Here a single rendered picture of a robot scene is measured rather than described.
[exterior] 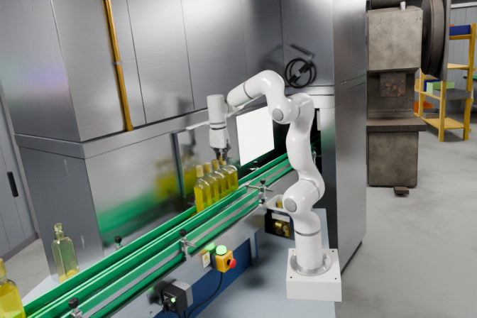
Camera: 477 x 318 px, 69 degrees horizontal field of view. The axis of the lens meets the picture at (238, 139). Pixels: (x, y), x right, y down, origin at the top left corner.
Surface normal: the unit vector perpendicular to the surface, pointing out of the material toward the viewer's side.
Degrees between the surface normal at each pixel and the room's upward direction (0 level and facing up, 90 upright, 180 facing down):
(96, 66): 90
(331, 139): 90
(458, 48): 90
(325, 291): 90
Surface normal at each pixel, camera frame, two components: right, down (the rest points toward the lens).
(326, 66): -0.58, 0.25
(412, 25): -0.32, 0.29
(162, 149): 0.80, 0.07
